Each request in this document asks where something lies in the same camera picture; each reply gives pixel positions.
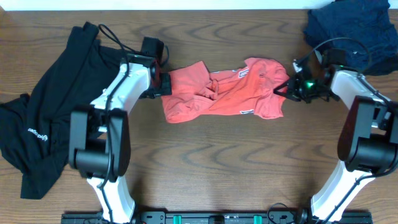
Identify red printed t-shirt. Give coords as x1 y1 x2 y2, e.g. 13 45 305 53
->
162 58 289 123

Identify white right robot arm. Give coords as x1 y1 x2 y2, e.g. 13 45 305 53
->
274 65 397 223

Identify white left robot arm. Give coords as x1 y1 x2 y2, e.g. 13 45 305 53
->
69 54 163 223

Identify navy blue folded garment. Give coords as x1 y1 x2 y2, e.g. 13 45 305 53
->
303 0 397 76

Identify black t-shirt white logo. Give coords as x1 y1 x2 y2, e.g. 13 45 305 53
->
1 22 123 200

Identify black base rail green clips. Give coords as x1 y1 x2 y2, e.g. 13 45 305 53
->
60 208 374 224

